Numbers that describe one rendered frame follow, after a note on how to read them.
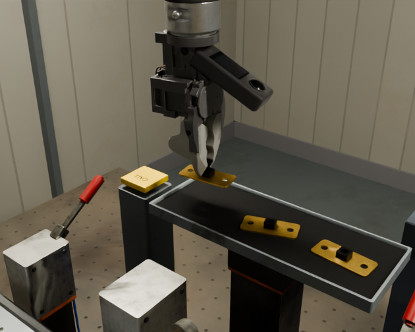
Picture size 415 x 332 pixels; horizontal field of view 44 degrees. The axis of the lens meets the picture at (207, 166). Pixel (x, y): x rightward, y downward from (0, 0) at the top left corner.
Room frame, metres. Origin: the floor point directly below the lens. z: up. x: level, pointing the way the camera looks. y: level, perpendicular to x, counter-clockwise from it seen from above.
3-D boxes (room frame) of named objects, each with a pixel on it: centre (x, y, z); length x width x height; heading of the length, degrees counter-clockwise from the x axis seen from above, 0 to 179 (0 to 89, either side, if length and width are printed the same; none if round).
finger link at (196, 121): (0.68, 0.02, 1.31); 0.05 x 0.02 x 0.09; 150
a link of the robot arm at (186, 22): (0.71, 0.02, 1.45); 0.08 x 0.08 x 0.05
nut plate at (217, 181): (0.70, 0.00, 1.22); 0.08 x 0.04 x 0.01; 60
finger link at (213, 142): (0.73, 0.01, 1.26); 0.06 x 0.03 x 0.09; 60
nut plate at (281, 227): (0.64, -0.09, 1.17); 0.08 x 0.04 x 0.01; 71
